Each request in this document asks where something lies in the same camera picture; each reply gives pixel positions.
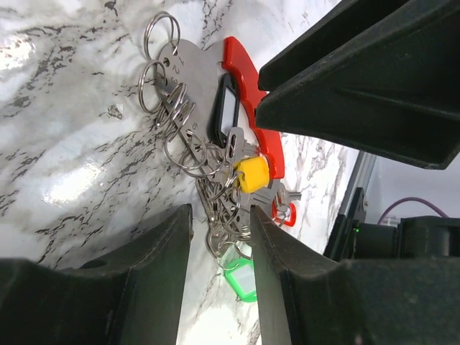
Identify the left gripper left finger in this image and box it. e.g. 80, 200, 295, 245
1, 204, 193, 344

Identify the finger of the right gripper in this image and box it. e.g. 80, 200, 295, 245
258, 1, 448, 91
256, 21, 459, 170

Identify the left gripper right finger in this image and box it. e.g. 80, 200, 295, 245
250, 206, 459, 344

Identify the metal key organizer red handle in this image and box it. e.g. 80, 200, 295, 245
138, 11, 301, 259

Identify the green key tag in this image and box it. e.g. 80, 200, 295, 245
217, 258, 257, 303

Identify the red key tag on organizer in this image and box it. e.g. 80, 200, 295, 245
272, 202, 297, 227

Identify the yellow key cap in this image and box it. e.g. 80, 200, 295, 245
236, 156, 270, 193

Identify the black key tag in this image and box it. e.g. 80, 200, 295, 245
210, 73, 239, 148

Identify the aluminium rail frame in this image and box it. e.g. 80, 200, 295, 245
334, 151, 377, 229

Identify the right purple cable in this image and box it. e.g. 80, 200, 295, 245
377, 196, 450, 226

